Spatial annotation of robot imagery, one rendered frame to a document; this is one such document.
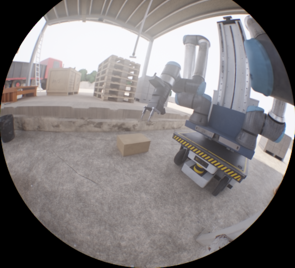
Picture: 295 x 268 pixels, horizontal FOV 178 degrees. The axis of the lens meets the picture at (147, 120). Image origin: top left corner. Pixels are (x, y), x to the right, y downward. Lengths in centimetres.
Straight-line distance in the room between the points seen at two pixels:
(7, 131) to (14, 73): 718
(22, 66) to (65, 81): 623
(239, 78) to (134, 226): 131
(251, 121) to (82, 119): 165
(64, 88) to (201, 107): 300
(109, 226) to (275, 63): 70
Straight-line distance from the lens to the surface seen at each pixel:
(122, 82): 217
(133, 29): 677
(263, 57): 16
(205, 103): 83
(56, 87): 313
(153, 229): 60
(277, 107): 71
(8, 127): 158
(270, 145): 423
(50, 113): 146
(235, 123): 89
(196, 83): 58
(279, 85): 17
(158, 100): 43
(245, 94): 95
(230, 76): 107
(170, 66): 53
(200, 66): 67
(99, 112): 132
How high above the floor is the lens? 58
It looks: 15 degrees down
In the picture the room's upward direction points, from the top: 11 degrees clockwise
